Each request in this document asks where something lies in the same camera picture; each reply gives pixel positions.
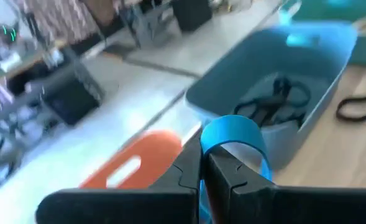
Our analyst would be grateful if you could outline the slate grey plastic basket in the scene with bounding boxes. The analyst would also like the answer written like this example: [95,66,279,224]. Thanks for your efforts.
[185,21,359,171]

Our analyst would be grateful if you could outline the orange plastic basket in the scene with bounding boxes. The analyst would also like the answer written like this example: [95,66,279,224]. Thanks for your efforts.
[79,129,183,190]

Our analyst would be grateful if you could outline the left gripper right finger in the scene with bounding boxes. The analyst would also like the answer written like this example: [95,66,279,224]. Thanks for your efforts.
[202,145,366,224]

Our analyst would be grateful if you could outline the small black rubber band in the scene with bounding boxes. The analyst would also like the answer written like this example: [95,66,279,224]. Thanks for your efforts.
[233,99,273,119]

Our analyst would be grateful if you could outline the patterned cloth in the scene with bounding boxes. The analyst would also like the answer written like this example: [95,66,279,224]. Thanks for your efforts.
[21,0,101,44]

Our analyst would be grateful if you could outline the small bright blue rubber band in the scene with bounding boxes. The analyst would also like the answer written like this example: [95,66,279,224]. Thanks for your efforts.
[199,114,273,224]

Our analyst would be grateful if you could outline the black computer case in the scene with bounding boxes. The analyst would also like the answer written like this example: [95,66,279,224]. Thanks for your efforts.
[42,76,105,126]

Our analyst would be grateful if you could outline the thin black rubber band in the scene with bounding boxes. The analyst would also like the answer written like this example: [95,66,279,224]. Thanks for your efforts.
[335,91,366,123]

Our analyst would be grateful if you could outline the black bin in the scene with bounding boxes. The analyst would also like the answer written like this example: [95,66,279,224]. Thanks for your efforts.
[171,0,214,32]

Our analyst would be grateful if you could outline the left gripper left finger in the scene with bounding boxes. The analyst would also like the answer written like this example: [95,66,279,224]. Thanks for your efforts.
[35,132,203,224]

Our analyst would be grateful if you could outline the long black rubber band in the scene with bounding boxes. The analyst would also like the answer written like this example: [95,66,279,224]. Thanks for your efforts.
[263,73,312,125]

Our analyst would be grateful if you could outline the grey metal table legs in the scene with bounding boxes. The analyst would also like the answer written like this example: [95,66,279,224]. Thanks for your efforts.
[120,0,174,49]

